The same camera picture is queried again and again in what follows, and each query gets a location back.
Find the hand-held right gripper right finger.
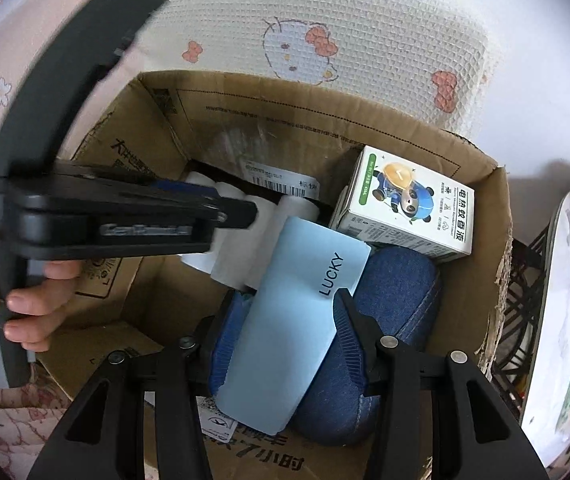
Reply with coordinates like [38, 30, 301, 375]
[332, 289, 550, 480]

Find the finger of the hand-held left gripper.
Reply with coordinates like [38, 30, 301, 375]
[56, 161, 259, 232]
[0, 0, 169, 162]

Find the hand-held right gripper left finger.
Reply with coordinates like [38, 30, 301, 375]
[26, 291, 253, 480]

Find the light blue glasses case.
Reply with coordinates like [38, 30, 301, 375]
[215, 216, 373, 436]

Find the pile of white paper rolls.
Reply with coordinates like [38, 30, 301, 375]
[180, 171, 322, 293]

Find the brown cardboard box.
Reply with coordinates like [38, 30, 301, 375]
[35, 70, 513, 480]

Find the person's left hand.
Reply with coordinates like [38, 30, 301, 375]
[0, 240, 84, 354]

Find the denim blue glasses case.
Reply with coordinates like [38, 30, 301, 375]
[225, 245, 440, 447]

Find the green white cartoon carton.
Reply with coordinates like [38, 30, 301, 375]
[329, 145, 476, 261]

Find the pink patterned cloth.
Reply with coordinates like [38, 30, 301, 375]
[0, 350, 70, 480]

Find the white round side table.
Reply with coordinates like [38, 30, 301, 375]
[520, 187, 570, 461]

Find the cream pink printed pillow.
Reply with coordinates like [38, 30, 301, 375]
[60, 0, 508, 176]

